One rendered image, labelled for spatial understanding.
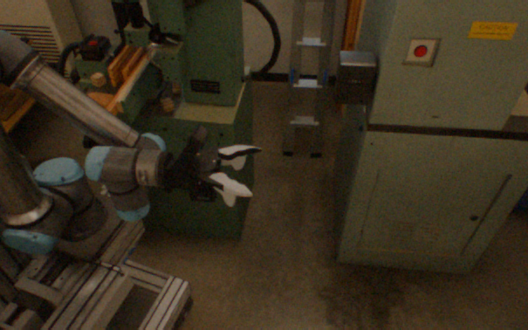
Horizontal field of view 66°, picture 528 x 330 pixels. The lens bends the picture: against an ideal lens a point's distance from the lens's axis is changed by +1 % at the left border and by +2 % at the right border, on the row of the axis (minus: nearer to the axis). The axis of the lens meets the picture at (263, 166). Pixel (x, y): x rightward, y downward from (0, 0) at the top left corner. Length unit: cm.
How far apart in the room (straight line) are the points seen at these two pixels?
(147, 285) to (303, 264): 77
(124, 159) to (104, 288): 54
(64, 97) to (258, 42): 229
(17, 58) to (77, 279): 66
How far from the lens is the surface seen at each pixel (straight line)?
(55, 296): 131
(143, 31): 173
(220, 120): 164
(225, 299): 205
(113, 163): 87
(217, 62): 160
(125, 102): 157
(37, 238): 111
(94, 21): 342
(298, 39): 229
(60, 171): 120
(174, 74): 158
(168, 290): 186
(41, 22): 324
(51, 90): 98
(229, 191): 77
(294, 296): 205
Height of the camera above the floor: 182
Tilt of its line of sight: 45 degrees down
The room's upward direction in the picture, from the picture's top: straight up
